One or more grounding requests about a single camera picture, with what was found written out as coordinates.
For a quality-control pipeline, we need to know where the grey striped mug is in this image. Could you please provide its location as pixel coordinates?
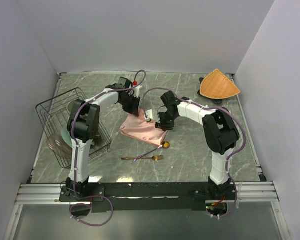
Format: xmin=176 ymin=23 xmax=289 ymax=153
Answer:
xmin=66 ymin=100 xmax=75 ymax=114

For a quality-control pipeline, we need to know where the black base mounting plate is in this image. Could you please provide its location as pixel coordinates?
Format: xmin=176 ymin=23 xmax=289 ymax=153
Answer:
xmin=59 ymin=182 xmax=237 ymax=213

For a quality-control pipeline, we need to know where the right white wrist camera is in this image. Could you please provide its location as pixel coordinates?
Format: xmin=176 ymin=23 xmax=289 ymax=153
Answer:
xmin=144 ymin=109 xmax=154 ymax=123

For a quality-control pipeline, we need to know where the rose gold fork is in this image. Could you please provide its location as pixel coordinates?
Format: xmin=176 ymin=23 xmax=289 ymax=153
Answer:
xmin=121 ymin=155 xmax=164 ymax=161

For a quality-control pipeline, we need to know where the brown ceramic plate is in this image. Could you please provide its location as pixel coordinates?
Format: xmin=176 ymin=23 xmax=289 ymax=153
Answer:
xmin=91 ymin=132 xmax=103 ymax=146

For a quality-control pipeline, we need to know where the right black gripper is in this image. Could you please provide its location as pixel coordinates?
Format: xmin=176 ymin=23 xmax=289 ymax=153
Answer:
xmin=154 ymin=110 xmax=178 ymax=132

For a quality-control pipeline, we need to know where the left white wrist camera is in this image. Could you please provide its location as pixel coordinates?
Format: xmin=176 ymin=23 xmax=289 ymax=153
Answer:
xmin=131 ymin=81 xmax=142 ymax=98

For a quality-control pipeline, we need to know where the aluminium rail frame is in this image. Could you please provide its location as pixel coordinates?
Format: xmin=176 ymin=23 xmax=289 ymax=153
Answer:
xmin=4 ymin=181 xmax=292 ymax=240

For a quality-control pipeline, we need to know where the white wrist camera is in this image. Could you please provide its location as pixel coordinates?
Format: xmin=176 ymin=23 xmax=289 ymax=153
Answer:
xmin=131 ymin=81 xmax=142 ymax=98
xmin=144 ymin=109 xmax=154 ymax=123

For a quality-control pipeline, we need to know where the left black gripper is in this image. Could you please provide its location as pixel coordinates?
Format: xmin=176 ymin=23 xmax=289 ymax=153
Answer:
xmin=119 ymin=94 xmax=141 ymax=118

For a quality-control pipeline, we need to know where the pink satin napkin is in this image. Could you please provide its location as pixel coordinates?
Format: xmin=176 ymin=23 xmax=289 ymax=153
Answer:
xmin=120 ymin=108 xmax=168 ymax=146

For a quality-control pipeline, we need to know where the teal green bowl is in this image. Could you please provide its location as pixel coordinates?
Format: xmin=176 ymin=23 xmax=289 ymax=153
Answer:
xmin=60 ymin=127 xmax=72 ymax=147

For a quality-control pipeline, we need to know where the gold spoon with purple handle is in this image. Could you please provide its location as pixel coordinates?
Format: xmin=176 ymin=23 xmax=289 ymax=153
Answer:
xmin=133 ymin=141 xmax=171 ymax=162

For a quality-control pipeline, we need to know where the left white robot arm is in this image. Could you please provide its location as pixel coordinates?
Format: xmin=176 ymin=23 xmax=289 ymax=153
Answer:
xmin=65 ymin=77 xmax=141 ymax=201

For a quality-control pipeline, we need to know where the clear glass bowl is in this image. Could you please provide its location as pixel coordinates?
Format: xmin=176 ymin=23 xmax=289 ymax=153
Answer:
xmin=46 ymin=134 xmax=72 ymax=160

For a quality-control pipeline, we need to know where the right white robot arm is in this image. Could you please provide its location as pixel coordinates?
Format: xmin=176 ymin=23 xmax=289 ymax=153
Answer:
xmin=155 ymin=91 xmax=240 ymax=200

